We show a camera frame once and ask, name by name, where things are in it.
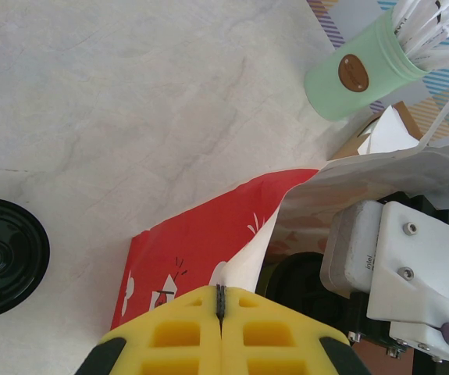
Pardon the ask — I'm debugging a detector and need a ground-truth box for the mint green jar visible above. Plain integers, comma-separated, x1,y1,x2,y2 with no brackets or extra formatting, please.
303,7,434,121

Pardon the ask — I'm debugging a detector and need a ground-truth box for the paper-wrapped straw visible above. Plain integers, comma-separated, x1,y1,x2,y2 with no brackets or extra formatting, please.
415,23,449,66
403,7,449,55
394,0,436,40

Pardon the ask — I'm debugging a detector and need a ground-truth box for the brown cardboard napkin box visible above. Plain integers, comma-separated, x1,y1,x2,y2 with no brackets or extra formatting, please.
327,100,424,162

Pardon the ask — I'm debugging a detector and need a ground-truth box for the black plastic cup lid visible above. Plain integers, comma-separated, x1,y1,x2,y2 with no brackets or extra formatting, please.
0,197,52,322
261,252,352,333

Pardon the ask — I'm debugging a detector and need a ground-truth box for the white paper napkin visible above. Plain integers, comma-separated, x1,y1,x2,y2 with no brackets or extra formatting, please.
356,104,420,156

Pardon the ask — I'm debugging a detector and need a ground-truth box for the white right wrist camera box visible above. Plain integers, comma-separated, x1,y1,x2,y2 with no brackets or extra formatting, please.
319,199,449,364

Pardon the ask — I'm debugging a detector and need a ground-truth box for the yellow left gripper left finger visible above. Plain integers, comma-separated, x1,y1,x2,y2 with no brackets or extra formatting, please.
75,284,223,375

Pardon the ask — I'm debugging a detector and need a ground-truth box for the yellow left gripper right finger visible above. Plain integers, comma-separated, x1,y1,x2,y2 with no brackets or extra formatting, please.
222,286,373,375

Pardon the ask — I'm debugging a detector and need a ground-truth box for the white red paper gift bag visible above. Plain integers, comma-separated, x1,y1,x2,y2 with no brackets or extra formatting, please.
110,72,449,333

